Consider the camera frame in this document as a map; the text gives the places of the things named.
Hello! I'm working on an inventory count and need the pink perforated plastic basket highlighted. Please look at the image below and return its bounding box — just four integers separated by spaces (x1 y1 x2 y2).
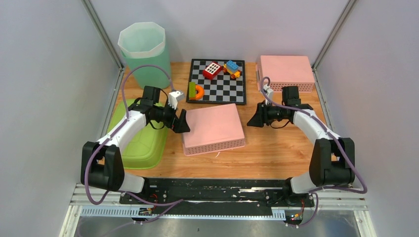
182 103 246 156

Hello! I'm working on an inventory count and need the orange arch toy block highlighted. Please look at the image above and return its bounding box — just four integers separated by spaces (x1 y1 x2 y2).
195 85 205 100

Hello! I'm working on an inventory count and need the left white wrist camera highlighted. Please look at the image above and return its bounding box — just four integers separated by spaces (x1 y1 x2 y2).
168 90 185 109

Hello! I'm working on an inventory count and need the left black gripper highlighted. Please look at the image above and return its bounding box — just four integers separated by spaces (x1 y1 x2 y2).
153 99 190 133

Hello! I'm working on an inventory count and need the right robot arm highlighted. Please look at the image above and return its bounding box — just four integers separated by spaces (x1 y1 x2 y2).
247 84 356 206

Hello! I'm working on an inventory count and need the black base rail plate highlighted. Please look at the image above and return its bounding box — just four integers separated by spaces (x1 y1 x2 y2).
119 177 315 217

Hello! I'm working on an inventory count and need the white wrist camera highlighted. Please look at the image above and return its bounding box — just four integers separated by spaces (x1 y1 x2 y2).
261 84 274 106
168 90 185 109

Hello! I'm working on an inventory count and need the red window toy brick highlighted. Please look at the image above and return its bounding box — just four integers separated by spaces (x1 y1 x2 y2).
203 61 223 80

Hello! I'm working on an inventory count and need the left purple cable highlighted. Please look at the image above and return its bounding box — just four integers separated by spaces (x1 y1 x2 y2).
84 64 184 226

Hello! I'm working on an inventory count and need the green bin with white liner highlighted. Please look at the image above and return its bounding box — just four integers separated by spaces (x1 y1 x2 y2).
118 22 171 89

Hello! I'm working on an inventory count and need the blue yellow toy car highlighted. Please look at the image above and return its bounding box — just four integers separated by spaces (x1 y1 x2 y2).
223 60 242 79

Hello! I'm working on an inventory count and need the black grey checkerboard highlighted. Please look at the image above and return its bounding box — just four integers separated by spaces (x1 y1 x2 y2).
186 59 247 105

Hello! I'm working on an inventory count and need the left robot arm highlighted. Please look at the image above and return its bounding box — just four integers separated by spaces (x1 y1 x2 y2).
81 86 190 204

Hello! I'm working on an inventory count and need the green flat toy brick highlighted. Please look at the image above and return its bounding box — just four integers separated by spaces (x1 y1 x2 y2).
188 82 196 100

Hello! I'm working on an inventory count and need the large green plastic container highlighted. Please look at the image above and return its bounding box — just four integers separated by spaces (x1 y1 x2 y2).
98 99 168 169

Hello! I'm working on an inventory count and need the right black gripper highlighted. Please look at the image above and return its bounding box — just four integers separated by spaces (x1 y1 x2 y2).
247 100 287 128

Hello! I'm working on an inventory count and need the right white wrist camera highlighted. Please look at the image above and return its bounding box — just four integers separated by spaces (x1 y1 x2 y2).
261 84 274 106

